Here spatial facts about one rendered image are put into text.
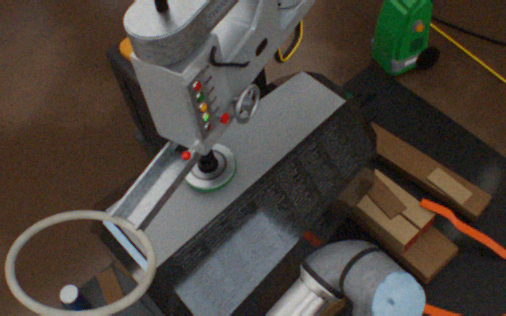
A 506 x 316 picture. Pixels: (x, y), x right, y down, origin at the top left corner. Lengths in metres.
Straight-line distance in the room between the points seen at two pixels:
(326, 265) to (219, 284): 1.20
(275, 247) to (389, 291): 1.37
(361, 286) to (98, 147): 2.88
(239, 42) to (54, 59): 2.64
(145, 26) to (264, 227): 1.03
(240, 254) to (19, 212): 1.78
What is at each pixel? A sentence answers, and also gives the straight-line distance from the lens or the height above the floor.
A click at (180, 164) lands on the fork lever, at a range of 2.23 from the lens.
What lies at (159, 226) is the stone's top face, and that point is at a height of 0.87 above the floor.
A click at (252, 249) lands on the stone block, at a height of 0.73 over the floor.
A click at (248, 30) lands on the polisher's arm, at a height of 1.44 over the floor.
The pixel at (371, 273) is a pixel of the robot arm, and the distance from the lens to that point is 1.19.
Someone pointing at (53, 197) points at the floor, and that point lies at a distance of 3.79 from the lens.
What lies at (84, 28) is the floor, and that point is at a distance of 4.75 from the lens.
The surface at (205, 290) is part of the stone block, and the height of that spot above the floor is 0.73.
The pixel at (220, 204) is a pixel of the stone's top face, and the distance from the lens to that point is 2.40.
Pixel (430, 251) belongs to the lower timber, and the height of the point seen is 0.10.
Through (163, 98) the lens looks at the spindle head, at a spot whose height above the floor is 1.43.
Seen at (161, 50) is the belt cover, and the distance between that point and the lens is 1.80.
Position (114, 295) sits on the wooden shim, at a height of 0.03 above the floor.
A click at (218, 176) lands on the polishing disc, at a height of 0.93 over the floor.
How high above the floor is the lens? 2.89
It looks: 54 degrees down
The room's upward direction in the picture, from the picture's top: 11 degrees counter-clockwise
